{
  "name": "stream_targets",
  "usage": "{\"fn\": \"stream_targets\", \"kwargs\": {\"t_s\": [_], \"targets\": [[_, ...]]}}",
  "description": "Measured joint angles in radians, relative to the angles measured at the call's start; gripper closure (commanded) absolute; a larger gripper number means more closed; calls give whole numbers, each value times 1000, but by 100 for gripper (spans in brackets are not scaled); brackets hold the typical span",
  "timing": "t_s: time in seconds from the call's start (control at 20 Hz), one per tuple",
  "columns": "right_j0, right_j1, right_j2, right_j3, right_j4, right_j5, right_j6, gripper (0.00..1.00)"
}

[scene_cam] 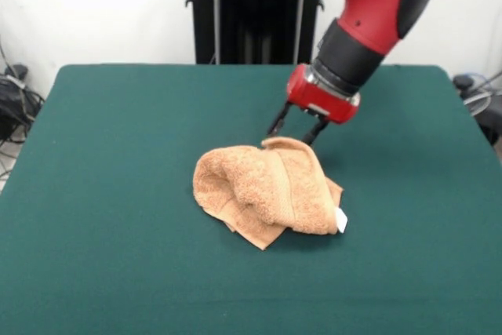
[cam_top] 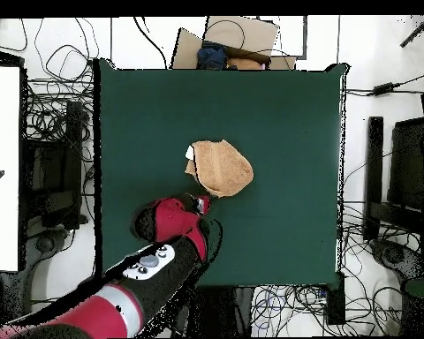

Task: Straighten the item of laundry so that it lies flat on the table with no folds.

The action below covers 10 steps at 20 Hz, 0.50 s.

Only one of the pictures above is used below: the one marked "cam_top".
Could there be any orange cloth in box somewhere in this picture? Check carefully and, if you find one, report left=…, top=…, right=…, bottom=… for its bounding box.
left=225, top=56, right=262, bottom=71

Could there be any dark blue cloth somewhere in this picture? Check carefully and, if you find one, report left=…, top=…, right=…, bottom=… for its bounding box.
left=196, top=43, right=229, bottom=71

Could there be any brown cardboard box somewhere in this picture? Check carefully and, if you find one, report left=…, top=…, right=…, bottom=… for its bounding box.
left=170, top=15, right=298, bottom=71

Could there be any black equipment rack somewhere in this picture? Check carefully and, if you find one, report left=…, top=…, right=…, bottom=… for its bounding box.
left=20, top=100, right=84, bottom=230

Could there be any black upright stand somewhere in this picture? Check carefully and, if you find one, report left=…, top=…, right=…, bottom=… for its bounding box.
left=183, top=285, right=255, bottom=336

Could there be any dark green table cloth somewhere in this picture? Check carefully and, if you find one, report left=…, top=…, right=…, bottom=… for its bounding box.
left=93, top=57, right=349, bottom=289

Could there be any orange terry towel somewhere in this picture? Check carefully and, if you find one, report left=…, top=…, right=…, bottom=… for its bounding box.
left=184, top=139, right=254, bottom=199

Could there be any black power adapter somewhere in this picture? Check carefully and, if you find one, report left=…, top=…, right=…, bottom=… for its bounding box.
left=372, top=82, right=395, bottom=96

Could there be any white board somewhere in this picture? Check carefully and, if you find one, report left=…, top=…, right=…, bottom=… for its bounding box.
left=0, top=64, right=22, bottom=273

